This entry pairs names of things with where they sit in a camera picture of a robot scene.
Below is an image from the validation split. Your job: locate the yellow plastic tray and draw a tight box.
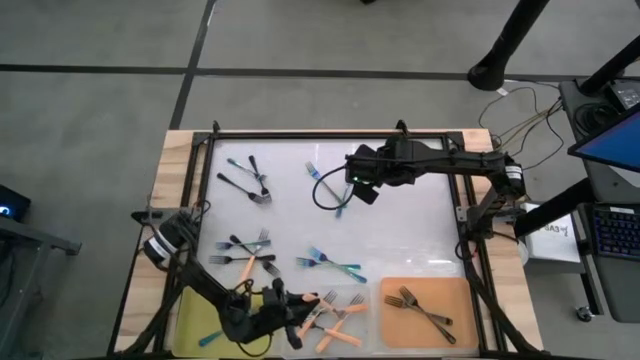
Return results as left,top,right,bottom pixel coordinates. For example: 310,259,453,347
172,284,275,359

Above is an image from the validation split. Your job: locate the backlit black keyboard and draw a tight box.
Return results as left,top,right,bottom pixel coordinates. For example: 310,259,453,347
591,203,640,261

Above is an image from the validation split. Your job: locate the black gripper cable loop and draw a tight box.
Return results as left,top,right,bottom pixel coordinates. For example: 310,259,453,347
312,164,357,211

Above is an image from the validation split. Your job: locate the black aluminium table frame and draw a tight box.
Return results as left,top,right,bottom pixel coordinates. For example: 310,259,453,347
107,118,546,360

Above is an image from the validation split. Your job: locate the black tripod leg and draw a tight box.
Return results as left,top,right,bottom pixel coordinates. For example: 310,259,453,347
513,177,596,239
578,34,640,97
467,0,551,92

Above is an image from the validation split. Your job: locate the dark grey metal stand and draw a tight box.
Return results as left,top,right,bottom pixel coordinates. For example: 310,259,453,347
0,214,83,360

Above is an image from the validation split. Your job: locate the black power adapter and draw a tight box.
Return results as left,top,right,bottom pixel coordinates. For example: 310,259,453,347
604,79,640,112

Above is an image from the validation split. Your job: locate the black device with blue light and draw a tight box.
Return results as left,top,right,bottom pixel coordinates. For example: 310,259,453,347
0,183,32,224

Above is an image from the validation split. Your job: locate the orange plastic tray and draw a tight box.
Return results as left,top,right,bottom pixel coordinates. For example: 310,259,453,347
378,276,480,350

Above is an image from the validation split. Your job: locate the clear plastic tray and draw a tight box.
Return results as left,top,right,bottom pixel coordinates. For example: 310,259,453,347
279,284,374,357

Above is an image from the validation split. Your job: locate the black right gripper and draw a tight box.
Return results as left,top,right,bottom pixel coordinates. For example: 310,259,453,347
345,133,426,205

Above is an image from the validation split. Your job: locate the orange handled metal fork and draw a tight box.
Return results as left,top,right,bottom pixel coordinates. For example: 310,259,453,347
319,303,370,321
238,227,272,287
297,289,339,340
314,293,366,354
301,293,349,321
310,322,364,349

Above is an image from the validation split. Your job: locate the white labelled box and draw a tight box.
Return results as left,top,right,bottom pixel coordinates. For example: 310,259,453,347
519,201,582,265

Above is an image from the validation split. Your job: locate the grey equipment cart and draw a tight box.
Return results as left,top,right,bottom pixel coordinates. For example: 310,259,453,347
558,77,640,324

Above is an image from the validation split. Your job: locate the blue computer screen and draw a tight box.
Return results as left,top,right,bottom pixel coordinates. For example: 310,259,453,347
567,102,640,174

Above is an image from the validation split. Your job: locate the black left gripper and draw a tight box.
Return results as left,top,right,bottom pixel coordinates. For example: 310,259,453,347
222,277,321,351

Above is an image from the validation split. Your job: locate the white table mat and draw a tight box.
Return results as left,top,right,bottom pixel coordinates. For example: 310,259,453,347
197,137,469,359

